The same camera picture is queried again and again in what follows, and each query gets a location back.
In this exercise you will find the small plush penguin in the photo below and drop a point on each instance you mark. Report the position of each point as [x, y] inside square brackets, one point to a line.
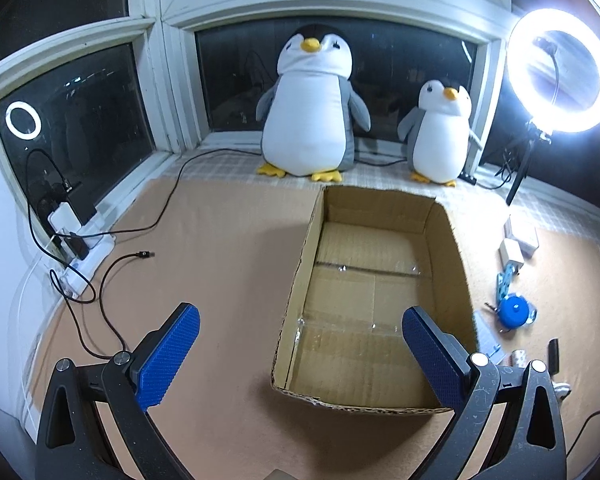
[437, 133]

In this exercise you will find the white wall charger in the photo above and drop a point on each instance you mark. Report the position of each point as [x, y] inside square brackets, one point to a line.
[510, 254]

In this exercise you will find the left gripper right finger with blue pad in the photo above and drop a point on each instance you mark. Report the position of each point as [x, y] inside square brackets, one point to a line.
[530, 441]

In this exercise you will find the white power strip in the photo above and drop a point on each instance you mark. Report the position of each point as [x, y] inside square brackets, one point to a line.
[76, 278]

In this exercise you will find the black adapter on strip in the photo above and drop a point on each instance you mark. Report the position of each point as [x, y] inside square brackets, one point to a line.
[77, 244]

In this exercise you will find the blue round tape measure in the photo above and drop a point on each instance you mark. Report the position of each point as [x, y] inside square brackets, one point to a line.
[515, 311]

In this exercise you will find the small white box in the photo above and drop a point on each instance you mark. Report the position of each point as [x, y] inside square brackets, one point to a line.
[522, 229]

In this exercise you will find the white charger on strip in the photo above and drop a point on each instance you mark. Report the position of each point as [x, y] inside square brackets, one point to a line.
[63, 220]

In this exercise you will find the black brick adapter by window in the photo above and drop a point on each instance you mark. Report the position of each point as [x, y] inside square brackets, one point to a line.
[81, 202]

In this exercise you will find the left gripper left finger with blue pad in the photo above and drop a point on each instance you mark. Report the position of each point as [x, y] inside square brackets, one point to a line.
[72, 441]

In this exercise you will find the light blue clothespin clip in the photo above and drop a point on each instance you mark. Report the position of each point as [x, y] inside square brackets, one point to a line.
[503, 281]

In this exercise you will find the cardboard box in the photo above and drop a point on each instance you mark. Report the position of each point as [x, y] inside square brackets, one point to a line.
[369, 255]

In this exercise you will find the large plush penguin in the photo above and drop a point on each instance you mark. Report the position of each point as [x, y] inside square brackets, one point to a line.
[310, 112]

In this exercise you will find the ring light black stand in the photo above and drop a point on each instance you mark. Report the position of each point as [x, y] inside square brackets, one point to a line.
[533, 136]

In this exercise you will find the black comb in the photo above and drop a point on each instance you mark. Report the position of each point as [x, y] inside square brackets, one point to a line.
[553, 356]

